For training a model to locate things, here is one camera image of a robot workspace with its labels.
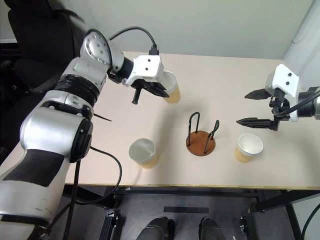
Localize wire cup holder wooden base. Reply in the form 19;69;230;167
185;112;221;157

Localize black metal table frame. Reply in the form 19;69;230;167
61;185;320;240

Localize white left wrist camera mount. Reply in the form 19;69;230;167
124;54;166;88

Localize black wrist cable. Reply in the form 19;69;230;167
108;26;160;56
273;90;320;119

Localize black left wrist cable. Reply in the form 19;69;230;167
108;26;160;56

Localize black curved floor cable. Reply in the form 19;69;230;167
300;201;320;240

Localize black office chair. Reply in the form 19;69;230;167
0;0;91;161

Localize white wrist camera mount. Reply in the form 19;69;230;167
265;63;301;123
124;54;166;88

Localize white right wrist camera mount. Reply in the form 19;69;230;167
265;63;301;123

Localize dark rounded shape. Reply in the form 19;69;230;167
198;216;224;240
136;216;176;240

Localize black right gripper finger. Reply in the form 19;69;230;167
236;116;274;131
244;87;269;101

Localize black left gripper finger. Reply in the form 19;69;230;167
146;83;171;99
131;86;143;105

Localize thin black cable tie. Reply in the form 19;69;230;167
93;113;113;123

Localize black hanging arm cable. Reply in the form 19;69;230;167
62;146;123;240

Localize tan ribbed paper cup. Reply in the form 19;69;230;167
128;137;158;170
234;133;265;164
161;71;182;105

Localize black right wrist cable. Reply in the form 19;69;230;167
273;90;320;119

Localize black floor tape strip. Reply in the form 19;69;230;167
163;206;210;214

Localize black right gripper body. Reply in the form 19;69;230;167
265;87;292;133

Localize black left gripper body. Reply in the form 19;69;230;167
130;77;164;91

